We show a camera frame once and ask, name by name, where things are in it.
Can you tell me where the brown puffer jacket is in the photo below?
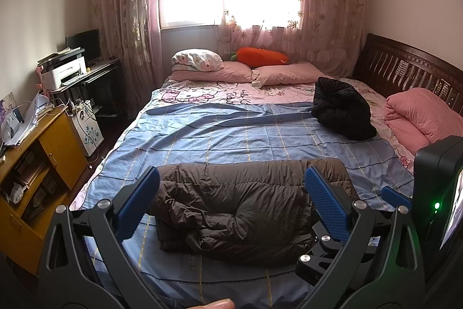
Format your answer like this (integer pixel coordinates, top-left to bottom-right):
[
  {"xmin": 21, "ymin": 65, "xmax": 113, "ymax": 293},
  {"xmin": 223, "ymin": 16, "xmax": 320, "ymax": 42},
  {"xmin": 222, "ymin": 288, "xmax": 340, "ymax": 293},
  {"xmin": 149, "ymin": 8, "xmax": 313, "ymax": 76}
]
[{"xmin": 147, "ymin": 158, "xmax": 358, "ymax": 267}]

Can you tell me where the person's thumb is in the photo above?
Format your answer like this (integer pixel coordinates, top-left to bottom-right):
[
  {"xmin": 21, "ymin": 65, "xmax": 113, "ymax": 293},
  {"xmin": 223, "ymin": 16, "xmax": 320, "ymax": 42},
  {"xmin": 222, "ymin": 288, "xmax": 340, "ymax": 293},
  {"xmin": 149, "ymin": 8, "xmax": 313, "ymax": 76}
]
[{"xmin": 188, "ymin": 298, "xmax": 236, "ymax": 309}]

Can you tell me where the folded pink quilt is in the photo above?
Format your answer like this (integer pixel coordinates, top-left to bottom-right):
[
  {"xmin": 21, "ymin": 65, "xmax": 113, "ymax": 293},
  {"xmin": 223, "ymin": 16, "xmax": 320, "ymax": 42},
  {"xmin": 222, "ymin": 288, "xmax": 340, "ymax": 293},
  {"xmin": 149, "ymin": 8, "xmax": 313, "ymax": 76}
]
[{"xmin": 385, "ymin": 88, "xmax": 462, "ymax": 154}]

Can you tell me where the blue plaid bed sheet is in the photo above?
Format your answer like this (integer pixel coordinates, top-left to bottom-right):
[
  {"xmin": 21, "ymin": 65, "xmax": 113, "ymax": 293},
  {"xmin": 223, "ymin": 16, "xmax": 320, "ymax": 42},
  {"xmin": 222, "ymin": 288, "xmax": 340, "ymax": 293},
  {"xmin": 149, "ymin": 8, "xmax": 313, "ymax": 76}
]
[{"xmin": 74, "ymin": 102, "xmax": 414, "ymax": 308}]

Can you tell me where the pink cartoon bed sheet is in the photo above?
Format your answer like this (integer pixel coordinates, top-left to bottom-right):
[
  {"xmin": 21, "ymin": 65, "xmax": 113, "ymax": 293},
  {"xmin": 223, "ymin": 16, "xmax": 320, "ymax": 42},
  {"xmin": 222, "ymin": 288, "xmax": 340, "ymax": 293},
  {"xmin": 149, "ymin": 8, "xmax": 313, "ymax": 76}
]
[{"xmin": 151, "ymin": 74, "xmax": 415, "ymax": 172}]

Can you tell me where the yellow wooden cabinet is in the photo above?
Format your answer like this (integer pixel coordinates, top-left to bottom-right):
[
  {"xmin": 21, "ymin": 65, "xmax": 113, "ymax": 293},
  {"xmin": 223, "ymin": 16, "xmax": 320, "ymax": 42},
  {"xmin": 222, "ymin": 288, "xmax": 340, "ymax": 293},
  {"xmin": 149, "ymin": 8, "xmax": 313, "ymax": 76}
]
[{"xmin": 1, "ymin": 106, "xmax": 87, "ymax": 275}]

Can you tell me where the black puffer jacket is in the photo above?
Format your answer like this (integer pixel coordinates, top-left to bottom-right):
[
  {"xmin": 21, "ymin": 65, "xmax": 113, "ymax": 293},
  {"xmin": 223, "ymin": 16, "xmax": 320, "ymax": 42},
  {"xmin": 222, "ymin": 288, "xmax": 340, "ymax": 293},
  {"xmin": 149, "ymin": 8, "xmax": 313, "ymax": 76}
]
[{"xmin": 311, "ymin": 77, "xmax": 377, "ymax": 141}]

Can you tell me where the dark wooden headboard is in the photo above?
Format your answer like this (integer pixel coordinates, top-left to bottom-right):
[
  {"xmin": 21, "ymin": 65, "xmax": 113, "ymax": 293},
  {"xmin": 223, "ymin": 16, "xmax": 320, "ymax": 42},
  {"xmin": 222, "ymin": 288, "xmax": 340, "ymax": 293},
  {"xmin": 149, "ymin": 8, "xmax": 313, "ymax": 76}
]
[{"xmin": 352, "ymin": 34, "xmax": 463, "ymax": 114}]

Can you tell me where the black computer desk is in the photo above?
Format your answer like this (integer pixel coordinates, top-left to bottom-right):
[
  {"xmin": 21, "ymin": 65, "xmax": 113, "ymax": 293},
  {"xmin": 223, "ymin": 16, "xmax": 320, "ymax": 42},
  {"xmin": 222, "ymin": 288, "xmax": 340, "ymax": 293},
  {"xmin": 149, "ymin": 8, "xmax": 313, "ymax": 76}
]
[{"xmin": 50, "ymin": 59, "xmax": 127, "ymax": 118}]

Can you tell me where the right pink pillow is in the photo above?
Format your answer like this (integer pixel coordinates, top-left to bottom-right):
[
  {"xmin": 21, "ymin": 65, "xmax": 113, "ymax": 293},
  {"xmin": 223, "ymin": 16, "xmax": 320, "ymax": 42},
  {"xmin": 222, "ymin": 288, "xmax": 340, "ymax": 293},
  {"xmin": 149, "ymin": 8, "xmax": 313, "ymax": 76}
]
[{"xmin": 251, "ymin": 62, "xmax": 325, "ymax": 89}]

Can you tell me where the white printer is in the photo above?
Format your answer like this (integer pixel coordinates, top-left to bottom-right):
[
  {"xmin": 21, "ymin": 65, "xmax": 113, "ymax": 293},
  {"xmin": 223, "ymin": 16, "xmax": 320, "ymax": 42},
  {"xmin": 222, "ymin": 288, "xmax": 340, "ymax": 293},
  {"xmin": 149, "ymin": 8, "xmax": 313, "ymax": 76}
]
[{"xmin": 41, "ymin": 56, "xmax": 86, "ymax": 91}]

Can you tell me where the floral white pillow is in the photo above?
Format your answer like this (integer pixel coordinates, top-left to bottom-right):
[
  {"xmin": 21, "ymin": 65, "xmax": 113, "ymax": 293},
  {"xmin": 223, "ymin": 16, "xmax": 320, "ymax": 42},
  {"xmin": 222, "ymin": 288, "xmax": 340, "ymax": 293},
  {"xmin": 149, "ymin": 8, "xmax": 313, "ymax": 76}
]
[{"xmin": 171, "ymin": 49, "xmax": 224, "ymax": 72}]

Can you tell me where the orange carrot plush pillow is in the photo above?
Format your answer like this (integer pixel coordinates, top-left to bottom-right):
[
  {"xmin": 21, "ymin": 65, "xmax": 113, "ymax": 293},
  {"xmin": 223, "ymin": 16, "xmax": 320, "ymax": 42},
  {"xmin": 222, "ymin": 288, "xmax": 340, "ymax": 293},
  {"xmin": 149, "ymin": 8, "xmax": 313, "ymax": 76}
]
[{"xmin": 230, "ymin": 47, "xmax": 290, "ymax": 68}]

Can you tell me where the black computer monitor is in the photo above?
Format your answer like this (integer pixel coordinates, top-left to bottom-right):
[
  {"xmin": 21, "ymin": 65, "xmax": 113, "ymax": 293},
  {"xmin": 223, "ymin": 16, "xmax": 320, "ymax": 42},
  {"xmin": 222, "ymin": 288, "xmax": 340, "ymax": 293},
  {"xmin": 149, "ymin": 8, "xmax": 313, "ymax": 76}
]
[{"xmin": 65, "ymin": 29, "xmax": 101, "ymax": 67}]

